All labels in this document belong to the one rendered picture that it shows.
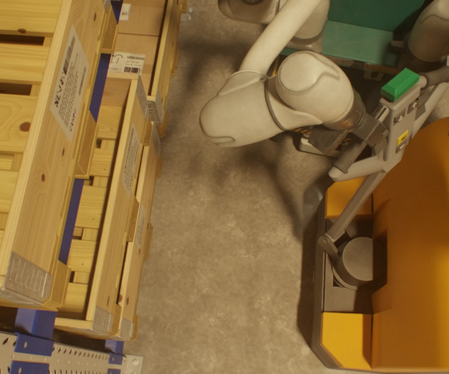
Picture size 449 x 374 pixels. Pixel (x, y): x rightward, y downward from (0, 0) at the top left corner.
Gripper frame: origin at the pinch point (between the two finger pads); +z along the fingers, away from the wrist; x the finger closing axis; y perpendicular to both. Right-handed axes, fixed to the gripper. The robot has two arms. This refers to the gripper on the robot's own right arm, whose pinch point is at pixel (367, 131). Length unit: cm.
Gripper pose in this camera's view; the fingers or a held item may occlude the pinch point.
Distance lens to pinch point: 118.6
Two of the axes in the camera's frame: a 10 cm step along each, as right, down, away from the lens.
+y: 5.6, -8.0, -2.1
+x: -6.3, -5.8, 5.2
